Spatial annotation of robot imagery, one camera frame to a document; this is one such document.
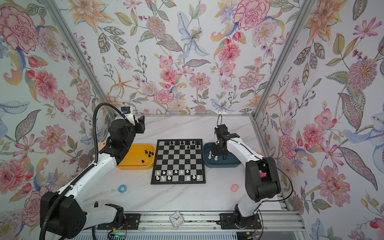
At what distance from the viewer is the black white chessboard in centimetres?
88

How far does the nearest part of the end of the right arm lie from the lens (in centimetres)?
67

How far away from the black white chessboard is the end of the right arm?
0.15m
